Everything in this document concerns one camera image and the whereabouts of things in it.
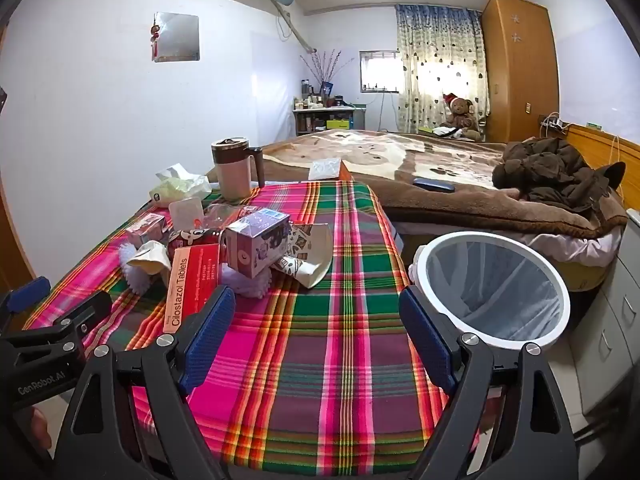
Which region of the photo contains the brown jacket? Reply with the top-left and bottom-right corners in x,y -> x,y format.
492,137 -> 627,214

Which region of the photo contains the brown teddy bear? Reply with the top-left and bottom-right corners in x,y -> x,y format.
442,93 -> 484,141

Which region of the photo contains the wooden headboard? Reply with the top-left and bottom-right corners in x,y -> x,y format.
564,122 -> 640,202

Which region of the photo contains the dark blue phone case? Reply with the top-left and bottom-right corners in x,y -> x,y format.
413,177 -> 456,194

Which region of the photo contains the clear plastic container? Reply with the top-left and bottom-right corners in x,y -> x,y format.
168,196 -> 206,232

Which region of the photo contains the person's left hand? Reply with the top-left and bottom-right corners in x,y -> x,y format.
27,406 -> 53,453

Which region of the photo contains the vase with dry branches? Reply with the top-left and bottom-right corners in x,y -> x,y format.
299,49 -> 352,97

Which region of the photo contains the grey drawer cabinet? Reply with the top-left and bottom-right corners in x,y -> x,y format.
570,209 -> 640,414

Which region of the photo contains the purple and white carton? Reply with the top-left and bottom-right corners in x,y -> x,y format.
220,208 -> 292,280

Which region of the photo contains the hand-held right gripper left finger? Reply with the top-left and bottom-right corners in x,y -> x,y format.
52,285 -> 236,480

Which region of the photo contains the white round waste bin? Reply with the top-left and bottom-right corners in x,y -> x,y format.
411,231 -> 571,357

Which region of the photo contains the patterned curtain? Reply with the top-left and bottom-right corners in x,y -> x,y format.
394,4 -> 492,134

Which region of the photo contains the plaid tablecloth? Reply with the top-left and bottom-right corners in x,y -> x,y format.
22,180 -> 482,476

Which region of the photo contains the cluttered side desk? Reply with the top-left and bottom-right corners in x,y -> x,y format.
292,94 -> 367,136

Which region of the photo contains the wrapped air conditioner pipe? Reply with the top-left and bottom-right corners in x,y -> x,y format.
274,4 -> 321,54

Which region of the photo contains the bed with brown blanket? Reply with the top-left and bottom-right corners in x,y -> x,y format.
205,129 -> 629,241

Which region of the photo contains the pink brown lidded mug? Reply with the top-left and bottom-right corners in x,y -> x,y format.
210,137 -> 266,201

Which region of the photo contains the pink bed sheet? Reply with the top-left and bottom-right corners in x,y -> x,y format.
390,212 -> 629,267

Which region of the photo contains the red medicine box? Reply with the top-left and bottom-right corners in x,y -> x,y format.
163,244 -> 224,334

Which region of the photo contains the red drink can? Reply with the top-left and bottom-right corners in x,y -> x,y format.
167,227 -> 222,262

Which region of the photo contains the wooden wardrobe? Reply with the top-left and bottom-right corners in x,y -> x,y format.
481,0 -> 560,144

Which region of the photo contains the power strip with cables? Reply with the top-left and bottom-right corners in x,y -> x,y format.
538,112 -> 577,134

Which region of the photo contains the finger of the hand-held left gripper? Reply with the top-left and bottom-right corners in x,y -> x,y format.
0,276 -> 52,332
0,290 -> 113,362

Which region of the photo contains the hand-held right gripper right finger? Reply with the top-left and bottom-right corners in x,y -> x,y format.
399,287 -> 581,480

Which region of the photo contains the yellow mattress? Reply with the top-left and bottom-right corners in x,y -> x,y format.
560,255 -> 611,292

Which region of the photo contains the soft tissue pack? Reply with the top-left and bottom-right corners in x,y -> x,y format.
149,163 -> 214,209

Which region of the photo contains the small pink box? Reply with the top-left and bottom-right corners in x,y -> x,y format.
125,213 -> 169,249

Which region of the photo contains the orange tissue box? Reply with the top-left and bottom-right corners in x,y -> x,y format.
308,158 -> 354,182

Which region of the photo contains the small window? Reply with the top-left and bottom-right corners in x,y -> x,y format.
358,50 -> 401,94

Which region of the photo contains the silver wall mirror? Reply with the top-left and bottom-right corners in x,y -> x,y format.
153,11 -> 200,63

